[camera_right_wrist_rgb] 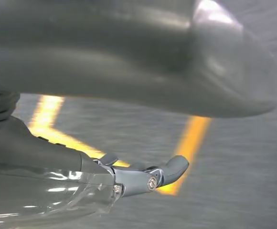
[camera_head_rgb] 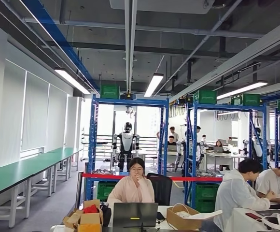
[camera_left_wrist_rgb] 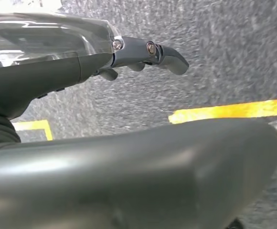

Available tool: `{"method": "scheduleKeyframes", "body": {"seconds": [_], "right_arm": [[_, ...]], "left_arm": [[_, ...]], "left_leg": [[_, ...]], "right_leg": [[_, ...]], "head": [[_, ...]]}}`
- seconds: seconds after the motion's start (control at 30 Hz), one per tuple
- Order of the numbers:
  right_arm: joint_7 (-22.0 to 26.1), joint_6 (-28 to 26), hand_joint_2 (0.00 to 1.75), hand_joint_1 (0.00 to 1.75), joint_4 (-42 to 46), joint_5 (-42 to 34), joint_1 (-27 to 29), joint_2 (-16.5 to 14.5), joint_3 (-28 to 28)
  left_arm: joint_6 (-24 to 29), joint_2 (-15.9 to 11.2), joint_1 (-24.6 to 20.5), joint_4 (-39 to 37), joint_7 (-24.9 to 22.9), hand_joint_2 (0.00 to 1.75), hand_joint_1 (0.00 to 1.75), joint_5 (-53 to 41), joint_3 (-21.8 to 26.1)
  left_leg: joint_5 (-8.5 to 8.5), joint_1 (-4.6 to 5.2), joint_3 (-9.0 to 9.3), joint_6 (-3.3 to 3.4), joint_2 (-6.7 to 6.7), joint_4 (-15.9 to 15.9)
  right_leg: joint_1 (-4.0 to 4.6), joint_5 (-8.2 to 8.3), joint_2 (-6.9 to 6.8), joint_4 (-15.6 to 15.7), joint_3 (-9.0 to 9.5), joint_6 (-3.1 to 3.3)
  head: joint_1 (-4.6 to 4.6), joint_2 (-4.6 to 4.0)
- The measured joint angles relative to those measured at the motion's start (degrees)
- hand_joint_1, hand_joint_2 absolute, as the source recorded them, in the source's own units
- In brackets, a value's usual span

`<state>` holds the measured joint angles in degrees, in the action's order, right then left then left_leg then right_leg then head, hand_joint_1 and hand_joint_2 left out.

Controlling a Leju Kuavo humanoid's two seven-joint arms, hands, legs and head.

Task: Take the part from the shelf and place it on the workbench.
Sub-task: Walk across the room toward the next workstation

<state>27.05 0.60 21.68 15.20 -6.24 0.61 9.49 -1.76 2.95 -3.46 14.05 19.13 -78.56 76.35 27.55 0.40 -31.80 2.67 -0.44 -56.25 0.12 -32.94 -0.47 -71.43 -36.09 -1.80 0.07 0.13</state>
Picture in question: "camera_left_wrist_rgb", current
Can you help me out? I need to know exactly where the yellow floor tape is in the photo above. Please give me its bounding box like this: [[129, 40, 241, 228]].
[[168, 97, 277, 125], [11, 119, 54, 141]]

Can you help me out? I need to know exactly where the grey robot body shell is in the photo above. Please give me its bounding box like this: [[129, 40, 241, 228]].
[[0, 117, 277, 229]]

